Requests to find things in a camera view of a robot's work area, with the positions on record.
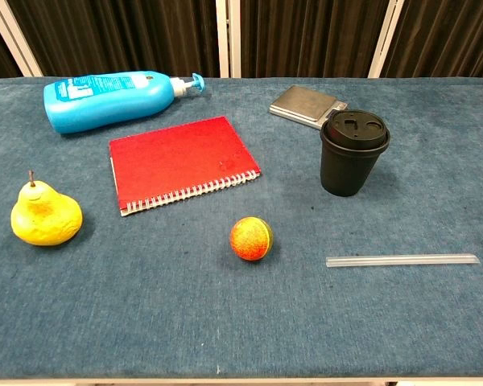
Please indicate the transparent plastic straw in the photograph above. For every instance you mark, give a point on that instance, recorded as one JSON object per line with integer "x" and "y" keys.
{"x": 402, "y": 260}

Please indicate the black cup with lid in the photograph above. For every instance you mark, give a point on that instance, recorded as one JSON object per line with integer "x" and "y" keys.
{"x": 352, "y": 161}

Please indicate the dark pleated curtain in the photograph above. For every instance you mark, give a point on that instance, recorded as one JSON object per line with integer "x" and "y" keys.
{"x": 125, "y": 36}

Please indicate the yellow toy pear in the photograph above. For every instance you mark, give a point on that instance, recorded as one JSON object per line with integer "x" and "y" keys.
{"x": 44, "y": 217}

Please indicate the red and yellow ball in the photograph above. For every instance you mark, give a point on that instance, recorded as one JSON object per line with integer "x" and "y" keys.
{"x": 250, "y": 239}

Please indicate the white vertical frame post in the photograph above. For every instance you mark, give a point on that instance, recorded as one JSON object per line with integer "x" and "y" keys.
{"x": 228, "y": 38}

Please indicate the blue table cloth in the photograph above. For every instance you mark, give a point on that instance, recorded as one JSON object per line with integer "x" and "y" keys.
{"x": 241, "y": 301}

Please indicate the blue pump lotion bottle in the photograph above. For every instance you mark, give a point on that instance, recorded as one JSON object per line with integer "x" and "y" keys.
{"x": 104, "y": 100}

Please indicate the red spiral notebook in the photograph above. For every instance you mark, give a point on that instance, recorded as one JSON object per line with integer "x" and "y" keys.
{"x": 181, "y": 161}

